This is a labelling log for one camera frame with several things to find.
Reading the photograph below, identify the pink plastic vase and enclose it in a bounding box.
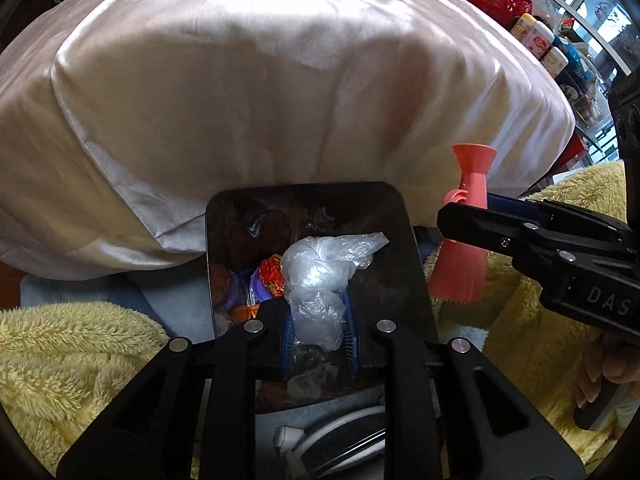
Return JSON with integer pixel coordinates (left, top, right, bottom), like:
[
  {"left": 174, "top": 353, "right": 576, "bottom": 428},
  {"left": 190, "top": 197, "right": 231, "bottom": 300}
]
[{"left": 427, "top": 143, "right": 499, "bottom": 306}]

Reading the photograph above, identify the clear plastic bag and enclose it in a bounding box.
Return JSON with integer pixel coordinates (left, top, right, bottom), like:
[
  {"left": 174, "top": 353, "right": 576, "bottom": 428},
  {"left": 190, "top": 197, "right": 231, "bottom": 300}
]
[{"left": 281, "top": 232, "right": 391, "bottom": 353}]

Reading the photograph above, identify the pale yellow bottle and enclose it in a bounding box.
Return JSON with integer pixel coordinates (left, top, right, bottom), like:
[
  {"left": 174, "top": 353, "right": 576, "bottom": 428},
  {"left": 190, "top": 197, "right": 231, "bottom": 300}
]
[{"left": 540, "top": 46, "right": 570, "bottom": 79}]

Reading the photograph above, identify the red paper wrapper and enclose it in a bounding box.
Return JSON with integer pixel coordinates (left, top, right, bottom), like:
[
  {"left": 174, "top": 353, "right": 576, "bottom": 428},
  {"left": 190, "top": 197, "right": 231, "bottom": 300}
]
[{"left": 257, "top": 255, "right": 287, "bottom": 298}]

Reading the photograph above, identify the pink satin tablecloth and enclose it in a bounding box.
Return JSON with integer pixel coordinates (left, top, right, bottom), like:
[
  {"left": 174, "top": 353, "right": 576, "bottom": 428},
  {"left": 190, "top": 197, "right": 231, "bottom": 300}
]
[{"left": 0, "top": 0, "right": 576, "bottom": 281}]

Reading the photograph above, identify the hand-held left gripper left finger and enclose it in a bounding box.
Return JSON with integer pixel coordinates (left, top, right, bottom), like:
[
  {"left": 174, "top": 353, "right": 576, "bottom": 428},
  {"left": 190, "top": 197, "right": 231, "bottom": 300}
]
[{"left": 56, "top": 300, "right": 296, "bottom": 480}]

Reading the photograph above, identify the person's right hand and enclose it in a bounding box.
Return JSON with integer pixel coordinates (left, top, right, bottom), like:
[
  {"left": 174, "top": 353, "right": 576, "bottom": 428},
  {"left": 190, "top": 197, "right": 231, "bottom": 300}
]
[{"left": 575, "top": 332, "right": 640, "bottom": 411}]

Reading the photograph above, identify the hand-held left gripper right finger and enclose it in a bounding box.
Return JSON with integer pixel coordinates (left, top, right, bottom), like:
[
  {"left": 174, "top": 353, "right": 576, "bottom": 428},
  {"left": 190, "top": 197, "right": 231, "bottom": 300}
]
[{"left": 341, "top": 287, "right": 586, "bottom": 480}]

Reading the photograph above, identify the dark square bin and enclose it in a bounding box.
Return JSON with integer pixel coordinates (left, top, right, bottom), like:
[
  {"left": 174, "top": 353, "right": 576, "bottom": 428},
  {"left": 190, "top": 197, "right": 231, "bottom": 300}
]
[{"left": 205, "top": 181, "right": 441, "bottom": 413}]

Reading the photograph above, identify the yellow fleece robe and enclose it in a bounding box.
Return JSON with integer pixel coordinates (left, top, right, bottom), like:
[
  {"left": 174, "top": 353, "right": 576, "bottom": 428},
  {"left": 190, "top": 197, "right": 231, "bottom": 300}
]
[{"left": 0, "top": 160, "right": 640, "bottom": 480}]

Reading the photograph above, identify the light blue cloth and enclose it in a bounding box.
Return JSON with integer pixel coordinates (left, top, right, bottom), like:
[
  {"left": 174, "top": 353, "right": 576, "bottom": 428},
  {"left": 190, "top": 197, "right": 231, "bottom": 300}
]
[{"left": 20, "top": 275, "right": 216, "bottom": 342}]

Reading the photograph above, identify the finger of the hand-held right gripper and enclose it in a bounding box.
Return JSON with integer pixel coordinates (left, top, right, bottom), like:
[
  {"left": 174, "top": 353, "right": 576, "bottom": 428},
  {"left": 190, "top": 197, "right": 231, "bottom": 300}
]
[
  {"left": 487, "top": 191, "right": 628, "bottom": 241},
  {"left": 436, "top": 202, "right": 568, "bottom": 267}
]

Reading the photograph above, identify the white rimmed round object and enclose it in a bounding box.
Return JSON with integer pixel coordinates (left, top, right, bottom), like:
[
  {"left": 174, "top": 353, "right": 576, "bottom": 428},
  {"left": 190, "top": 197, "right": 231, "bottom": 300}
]
[{"left": 274, "top": 402, "right": 388, "bottom": 480}]

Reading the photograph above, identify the purple plastic plate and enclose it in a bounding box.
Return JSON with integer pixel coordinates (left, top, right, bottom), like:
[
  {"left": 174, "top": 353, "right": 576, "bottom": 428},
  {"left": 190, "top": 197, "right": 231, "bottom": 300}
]
[{"left": 227, "top": 265, "right": 275, "bottom": 311}]

